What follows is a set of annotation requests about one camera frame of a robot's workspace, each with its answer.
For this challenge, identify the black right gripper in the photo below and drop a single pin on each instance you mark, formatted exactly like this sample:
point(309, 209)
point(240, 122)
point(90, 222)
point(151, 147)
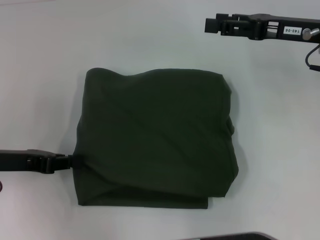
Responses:
point(287, 27)

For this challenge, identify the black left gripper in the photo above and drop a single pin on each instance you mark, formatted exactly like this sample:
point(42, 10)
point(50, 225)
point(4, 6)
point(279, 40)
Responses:
point(22, 161)

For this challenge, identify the dark green printed t-shirt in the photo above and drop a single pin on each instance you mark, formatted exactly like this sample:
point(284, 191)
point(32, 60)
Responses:
point(157, 140)

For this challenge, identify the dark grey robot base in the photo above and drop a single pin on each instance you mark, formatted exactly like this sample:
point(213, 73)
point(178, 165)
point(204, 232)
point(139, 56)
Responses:
point(237, 236)

